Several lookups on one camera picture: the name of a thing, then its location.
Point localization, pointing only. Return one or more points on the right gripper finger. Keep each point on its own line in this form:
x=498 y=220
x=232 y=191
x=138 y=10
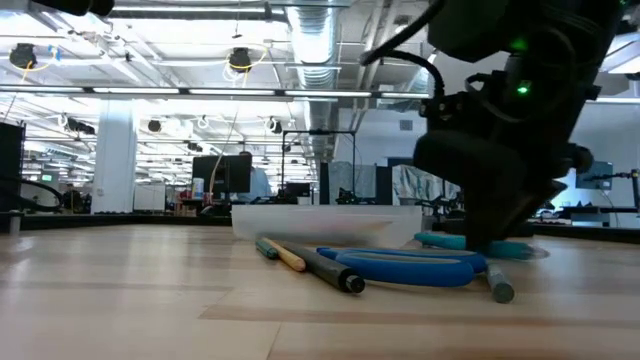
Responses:
x=485 y=225
x=535 y=205

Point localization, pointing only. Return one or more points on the blue pen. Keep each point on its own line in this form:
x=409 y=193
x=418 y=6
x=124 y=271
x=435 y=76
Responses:
x=440 y=241

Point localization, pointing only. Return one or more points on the clear box with grey lid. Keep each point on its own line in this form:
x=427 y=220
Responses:
x=325 y=225

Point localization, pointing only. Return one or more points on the dark green crayon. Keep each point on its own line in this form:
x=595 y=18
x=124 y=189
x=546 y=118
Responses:
x=266 y=248

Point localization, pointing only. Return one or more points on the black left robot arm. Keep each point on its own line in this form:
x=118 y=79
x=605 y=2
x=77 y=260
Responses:
x=11 y=170

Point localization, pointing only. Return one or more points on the grey crayon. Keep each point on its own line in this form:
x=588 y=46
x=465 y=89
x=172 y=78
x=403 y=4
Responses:
x=500 y=287

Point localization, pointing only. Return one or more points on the white cloth cover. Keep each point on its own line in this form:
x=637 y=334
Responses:
x=425 y=185

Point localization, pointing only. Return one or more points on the black pen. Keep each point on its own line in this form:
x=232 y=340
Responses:
x=325 y=267

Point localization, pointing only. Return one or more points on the yellow pencil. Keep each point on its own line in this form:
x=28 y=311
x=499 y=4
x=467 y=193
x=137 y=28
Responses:
x=290 y=259

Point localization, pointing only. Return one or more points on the black ceiling-hung device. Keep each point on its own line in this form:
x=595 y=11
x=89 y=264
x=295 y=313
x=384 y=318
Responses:
x=241 y=59
x=23 y=55

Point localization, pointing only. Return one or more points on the black desk monitor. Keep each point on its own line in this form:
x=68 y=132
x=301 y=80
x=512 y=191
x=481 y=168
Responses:
x=215 y=175

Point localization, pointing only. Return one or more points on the long ceiling light bar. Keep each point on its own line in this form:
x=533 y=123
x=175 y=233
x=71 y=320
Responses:
x=225 y=92

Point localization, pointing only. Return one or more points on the white cabinet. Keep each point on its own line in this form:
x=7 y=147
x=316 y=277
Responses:
x=149 y=197

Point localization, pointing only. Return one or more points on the white building column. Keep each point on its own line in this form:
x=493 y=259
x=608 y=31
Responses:
x=115 y=160

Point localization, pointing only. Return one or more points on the green exit sign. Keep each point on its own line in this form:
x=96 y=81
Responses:
x=47 y=177

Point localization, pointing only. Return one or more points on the wall-mounted screen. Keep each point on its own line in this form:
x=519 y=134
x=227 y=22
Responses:
x=602 y=175

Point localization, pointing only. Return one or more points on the black frame stand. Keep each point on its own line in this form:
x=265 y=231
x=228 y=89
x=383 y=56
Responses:
x=320 y=132

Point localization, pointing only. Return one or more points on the silver air duct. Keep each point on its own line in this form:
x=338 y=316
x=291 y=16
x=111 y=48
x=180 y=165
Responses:
x=314 y=50

